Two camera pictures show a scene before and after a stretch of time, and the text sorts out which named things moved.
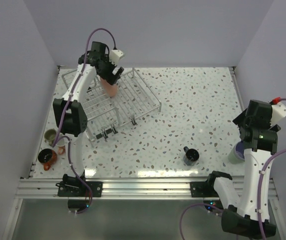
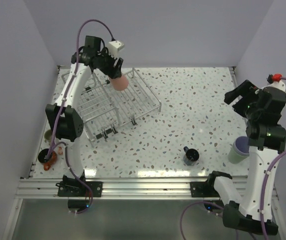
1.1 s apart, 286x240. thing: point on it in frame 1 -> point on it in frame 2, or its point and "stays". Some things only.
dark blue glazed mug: (191, 156) stays
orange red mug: (48, 157) stays
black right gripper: (240, 120) -> (247, 90)
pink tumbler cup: (111, 90) -> (120, 83)
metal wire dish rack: (107, 115) stays
